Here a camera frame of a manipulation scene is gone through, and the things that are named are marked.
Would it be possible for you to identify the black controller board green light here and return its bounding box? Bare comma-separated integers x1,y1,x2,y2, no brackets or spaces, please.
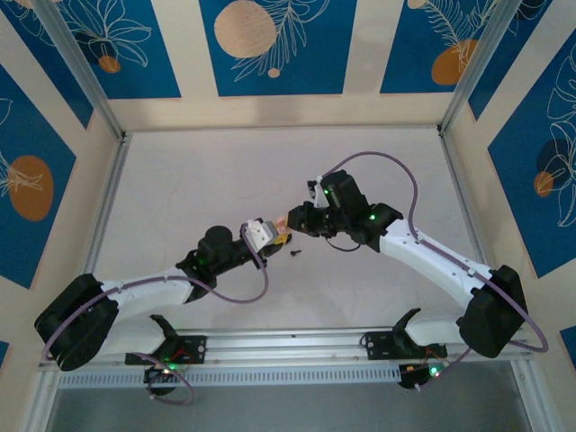
398,359,451,393
143,364,182,398

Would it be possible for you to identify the thin black right gripper wire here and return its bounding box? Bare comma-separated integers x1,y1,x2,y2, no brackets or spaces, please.
324,236,364,253

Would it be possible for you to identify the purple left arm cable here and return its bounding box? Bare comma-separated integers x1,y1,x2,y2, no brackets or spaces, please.
40,224,270,405

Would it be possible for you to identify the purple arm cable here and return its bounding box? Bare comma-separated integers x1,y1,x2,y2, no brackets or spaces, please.
319,151,549,392
40,224,270,405

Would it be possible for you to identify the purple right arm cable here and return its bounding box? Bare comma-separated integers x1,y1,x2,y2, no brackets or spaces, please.
319,151,549,392

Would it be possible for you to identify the long aluminium base rail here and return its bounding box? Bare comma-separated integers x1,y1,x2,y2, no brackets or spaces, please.
38,327,532,369

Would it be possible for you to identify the aluminium side frame rail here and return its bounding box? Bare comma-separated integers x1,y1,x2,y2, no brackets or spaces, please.
438,130,548,432
22,132,134,432

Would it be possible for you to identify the grey slotted cable duct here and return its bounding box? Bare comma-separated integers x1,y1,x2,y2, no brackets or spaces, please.
56,364,404,390

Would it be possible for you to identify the aluminium frame post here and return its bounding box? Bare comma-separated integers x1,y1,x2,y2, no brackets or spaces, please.
31,0,131,141
436,0,532,136

